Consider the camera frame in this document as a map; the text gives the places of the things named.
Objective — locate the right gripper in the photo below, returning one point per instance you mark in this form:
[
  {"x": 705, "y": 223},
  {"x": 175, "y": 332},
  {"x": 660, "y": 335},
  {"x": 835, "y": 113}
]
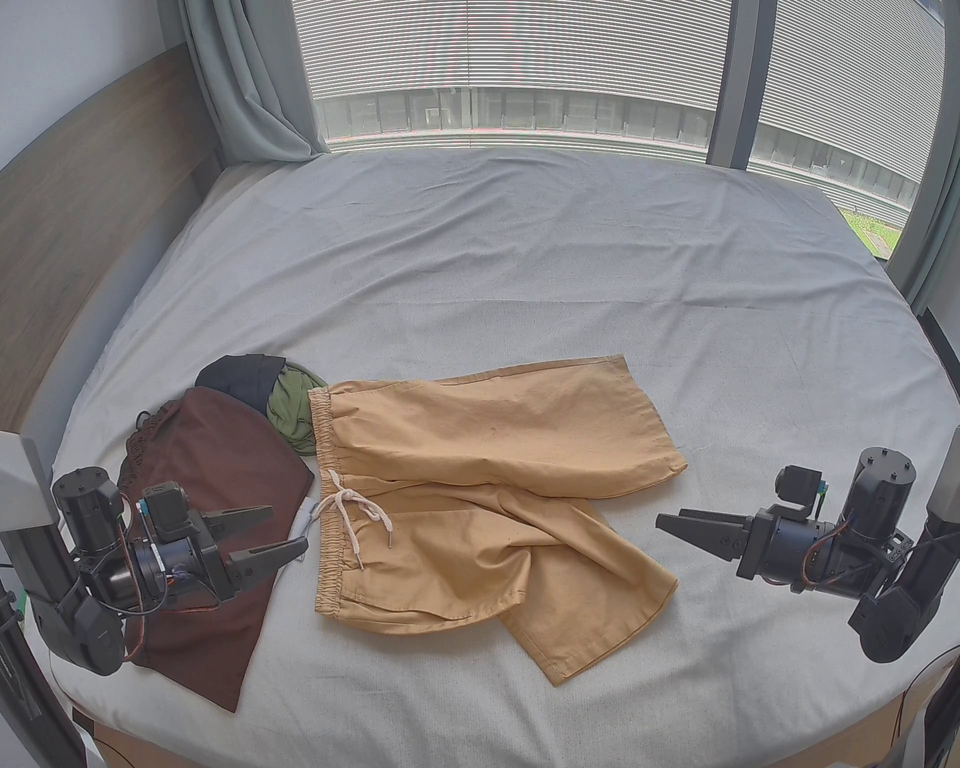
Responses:
[{"x": 780, "y": 551}]

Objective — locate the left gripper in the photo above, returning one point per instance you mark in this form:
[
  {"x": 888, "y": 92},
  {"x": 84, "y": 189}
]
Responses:
[{"x": 184, "y": 562}]

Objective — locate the mustard yellow shorts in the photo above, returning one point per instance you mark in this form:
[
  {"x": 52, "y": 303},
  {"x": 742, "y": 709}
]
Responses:
[{"x": 450, "y": 450}]

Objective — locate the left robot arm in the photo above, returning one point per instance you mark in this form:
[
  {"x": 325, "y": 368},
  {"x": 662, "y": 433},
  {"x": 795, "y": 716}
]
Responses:
[{"x": 82, "y": 510}]

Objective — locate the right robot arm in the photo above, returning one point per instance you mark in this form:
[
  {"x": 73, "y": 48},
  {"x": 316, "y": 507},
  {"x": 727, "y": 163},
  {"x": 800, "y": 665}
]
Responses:
[{"x": 885, "y": 495}]

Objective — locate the bed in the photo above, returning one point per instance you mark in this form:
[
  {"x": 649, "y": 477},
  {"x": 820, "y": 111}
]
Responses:
[{"x": 525, "y": 262}]

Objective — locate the white garment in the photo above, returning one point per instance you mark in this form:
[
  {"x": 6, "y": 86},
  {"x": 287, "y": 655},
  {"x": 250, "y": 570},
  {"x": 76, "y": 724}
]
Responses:
[{"x": 306, "y": 517}]

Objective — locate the brown garment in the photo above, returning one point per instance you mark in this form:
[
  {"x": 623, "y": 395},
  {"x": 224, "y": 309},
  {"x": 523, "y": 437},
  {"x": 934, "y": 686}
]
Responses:
[{"x": 225, "y": 465}]

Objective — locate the green garment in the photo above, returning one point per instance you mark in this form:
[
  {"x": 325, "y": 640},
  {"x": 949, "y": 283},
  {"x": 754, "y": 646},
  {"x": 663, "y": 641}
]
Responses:
[{"x": 292, "y": 412}]

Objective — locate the black garment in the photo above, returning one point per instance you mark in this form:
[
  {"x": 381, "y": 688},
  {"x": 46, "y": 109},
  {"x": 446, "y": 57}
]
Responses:
[{"x": 236, "y": 379}]

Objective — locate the grey-green curtain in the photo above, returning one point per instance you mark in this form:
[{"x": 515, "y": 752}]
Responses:
[
  {"x": 247, "y": 97},
  {"x": 934, "y": 225}
]

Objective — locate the window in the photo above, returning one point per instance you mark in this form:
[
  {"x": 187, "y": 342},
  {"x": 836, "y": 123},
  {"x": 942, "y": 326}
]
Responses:
[{"x": 525, "y": 67}]

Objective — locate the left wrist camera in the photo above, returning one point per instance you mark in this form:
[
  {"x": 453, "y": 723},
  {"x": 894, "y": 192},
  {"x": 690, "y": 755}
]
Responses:
[{"x": 165, "y": 510}]

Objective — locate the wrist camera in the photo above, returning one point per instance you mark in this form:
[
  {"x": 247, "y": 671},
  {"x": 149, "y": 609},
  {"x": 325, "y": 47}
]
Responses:
[
  {"x": 165, "y": 510},
  {"x": 799, "y": 487}
]

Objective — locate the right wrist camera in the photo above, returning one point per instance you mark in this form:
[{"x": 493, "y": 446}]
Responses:
[{"x": 799, "y": 487}]

